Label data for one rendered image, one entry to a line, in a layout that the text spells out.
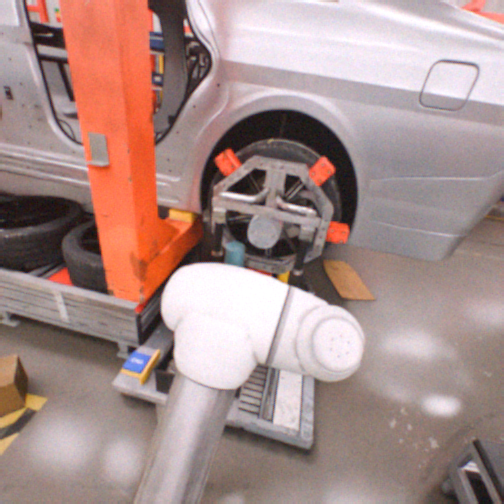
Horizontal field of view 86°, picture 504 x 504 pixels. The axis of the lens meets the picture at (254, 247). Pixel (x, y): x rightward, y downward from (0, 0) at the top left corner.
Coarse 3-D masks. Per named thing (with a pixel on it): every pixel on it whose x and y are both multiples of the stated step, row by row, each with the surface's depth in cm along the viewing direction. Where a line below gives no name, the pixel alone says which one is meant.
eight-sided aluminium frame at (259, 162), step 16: (256, 160) 113; (272, 160) 116; (240, 176) 118; (304, 176) 112; (320, 192) 114; (320, 224) 120; (224, 240) 134; (320, 240) 124; (256, 256) 141; (272, 272) 137
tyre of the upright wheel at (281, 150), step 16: (256, 144) 121; (272, 144) 118; (288, 144) 119; (304, 144) 133; (240, 160) 123; (288, 160) 118; (304, 160) 117; (224, 176) 128; (336, 192) 121; (208, 208) 138; (336, 208) 124; (224, 224) 140
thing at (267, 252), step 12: (252, 180) 128; (300, 180) 123; (288, 192) 127; (264, 204) 137; (240, 216) 138; (252, 216) 137; (228, 228) 141; (240, 228) 153; (240, 240) 145; (288, 240) 139; (312, 240) 134; (252, 252) 144; (264, 252) 147; (276, 252) 147; (288, 252) 144
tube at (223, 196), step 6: (270, 174) 114; (270, 180) 115; (264, 186) 116; (270, 186) 116; (222, 192) 105; (228, 192) 104; (264, 192) 110; (270, 192) 118; (222, 198) 104; (228, 198) 103; (234, 198) 103; (240, 198) 102; (246, 198) 102; (252, 198) 103; (258, 198) 105
